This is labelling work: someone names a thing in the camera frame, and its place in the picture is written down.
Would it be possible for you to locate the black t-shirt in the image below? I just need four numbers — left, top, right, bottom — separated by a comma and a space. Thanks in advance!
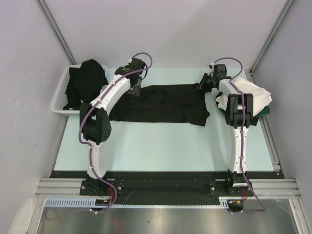
109, 83, 210, 126

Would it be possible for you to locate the white plastic laundry basket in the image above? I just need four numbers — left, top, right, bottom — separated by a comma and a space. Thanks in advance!
51, 64, 108, 115

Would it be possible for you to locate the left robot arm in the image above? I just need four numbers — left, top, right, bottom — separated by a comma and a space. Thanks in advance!
78, 58, 147, 195

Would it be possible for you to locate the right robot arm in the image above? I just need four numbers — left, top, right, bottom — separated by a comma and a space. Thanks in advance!
195, 63, 254, 195

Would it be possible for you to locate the black clothes pile in basket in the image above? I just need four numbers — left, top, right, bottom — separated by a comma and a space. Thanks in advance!
63, 59, 108, 110

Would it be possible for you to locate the white folded t-shirt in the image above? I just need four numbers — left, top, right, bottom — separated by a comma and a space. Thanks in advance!
216, 77, 272, 116

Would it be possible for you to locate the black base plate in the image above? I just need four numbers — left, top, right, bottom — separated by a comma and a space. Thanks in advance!
50, 170, 255, 212

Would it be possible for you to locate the aluminium frame rail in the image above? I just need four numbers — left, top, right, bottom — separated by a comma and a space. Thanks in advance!
35, 177, 83, 198

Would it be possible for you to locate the grey slotted cable duct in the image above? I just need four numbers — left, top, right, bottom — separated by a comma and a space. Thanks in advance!
45, 198, 96, 208

